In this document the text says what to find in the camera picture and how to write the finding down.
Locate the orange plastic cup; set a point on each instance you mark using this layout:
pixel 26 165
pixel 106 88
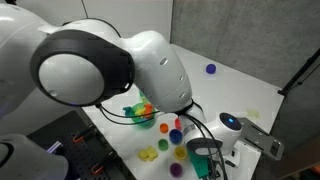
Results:
pixel 164 128

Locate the black perforated board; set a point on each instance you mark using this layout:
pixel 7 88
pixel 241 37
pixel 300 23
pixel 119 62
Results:
pixel 73 156

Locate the black stand pole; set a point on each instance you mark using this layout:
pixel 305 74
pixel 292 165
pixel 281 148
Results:
pixel 300 74

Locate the red plastic cup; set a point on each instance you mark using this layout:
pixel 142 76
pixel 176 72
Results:
pixel 177 124

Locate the yellow star toy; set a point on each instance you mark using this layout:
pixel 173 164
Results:
pixel 139 110

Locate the green plastic bowl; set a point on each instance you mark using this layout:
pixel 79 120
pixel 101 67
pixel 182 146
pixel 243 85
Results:
pixel 141 120

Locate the purple plastic cup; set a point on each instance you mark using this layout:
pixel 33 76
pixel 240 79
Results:
pixel 176 170

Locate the orange toy figure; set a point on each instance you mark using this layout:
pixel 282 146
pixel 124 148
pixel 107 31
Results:
pixel 148 110

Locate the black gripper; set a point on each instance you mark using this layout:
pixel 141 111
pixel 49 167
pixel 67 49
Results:
pixel 216 170

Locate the gray metal plate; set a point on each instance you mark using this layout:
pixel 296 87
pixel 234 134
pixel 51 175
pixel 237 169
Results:
pixel 263 140

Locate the small yellow plastic cup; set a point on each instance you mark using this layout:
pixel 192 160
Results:
pixel 180 152

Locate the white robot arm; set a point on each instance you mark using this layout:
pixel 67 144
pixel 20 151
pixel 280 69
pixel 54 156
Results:
pixel 156 66

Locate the black orange clamp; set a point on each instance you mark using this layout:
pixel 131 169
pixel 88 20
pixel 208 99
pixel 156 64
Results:
pixel 84 134
pixel 104 162

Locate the purple ball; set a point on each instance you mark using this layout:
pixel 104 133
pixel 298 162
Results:
pixel 210 68

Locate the yellow bear toy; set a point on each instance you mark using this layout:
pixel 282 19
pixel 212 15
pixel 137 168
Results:
pixel 148 154

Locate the white rounded robot base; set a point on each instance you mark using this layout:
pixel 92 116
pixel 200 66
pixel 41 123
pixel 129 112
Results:
pixel 30 160

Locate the dark blue plastic cup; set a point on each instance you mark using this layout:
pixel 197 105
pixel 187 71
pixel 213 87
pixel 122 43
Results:
pixel 175 136

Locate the teal toy figure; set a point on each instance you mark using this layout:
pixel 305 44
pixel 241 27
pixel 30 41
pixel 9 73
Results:
pixel 127 111

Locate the green plastic cup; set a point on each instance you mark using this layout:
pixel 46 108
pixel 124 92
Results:
pixel 163 144

